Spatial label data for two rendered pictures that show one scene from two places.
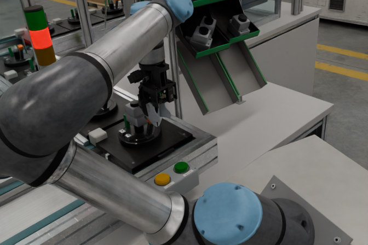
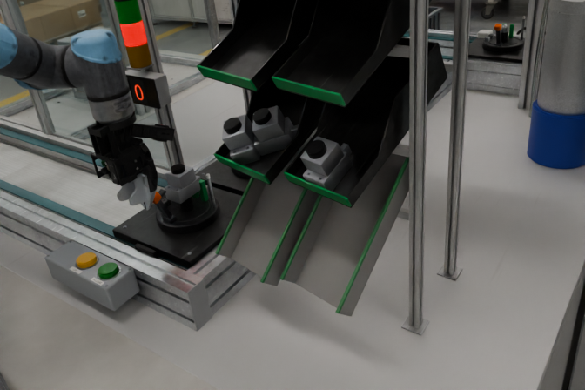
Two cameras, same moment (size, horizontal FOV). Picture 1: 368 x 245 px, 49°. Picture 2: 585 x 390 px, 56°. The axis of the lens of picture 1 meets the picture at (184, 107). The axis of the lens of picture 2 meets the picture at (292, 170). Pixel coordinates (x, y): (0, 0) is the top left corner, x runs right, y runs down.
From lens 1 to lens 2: 144 cm
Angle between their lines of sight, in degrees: 66
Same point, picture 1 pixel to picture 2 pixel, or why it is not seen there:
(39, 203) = (98, 196)
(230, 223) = not seen: outside the picture
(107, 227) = not seen: hidden behind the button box
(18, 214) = (85, 191)
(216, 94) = (269, 247)
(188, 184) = (97, 294)
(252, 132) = (296, 364)
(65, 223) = (36, 216)
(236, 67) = (350, 243)
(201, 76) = (279, 206)
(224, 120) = (331, 316)
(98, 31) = not seen: hidden behind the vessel
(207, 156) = (174, 304)
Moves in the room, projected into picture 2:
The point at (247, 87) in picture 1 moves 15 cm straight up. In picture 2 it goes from (329, 289) to (322, 216)
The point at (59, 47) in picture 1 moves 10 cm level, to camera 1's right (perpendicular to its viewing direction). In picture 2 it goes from (489, 77) to (506, 87)
